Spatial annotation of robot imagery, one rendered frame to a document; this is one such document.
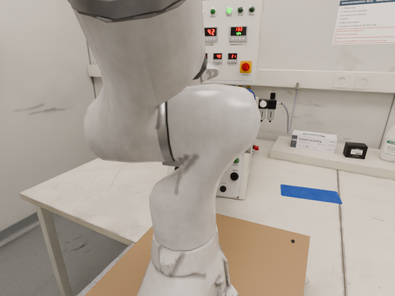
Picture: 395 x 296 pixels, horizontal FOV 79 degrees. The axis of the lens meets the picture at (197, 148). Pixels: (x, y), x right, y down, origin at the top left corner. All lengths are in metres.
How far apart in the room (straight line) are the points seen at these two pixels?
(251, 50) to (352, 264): 0.93
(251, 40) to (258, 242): 0.91
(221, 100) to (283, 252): 0.41
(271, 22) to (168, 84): 1.46
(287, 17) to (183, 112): 1.39
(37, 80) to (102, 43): 2.02
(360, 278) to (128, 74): 0.76
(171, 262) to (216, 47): 1.04
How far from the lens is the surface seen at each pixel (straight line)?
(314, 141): 1.48
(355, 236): 0.96
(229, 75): 1.26
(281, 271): 0.58
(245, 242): 0.63
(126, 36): 0.20
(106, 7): 0.20
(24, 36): 2.22
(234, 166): 0.99
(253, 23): 1.25
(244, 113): 0.32
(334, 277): 0.80
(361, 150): 1.47
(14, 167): 2.22
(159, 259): 0.44
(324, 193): 1.16
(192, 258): 0.42
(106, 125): 0.32
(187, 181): 0.34
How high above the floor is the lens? 1.29
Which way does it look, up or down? 21 degrees down
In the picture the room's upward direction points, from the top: straight up
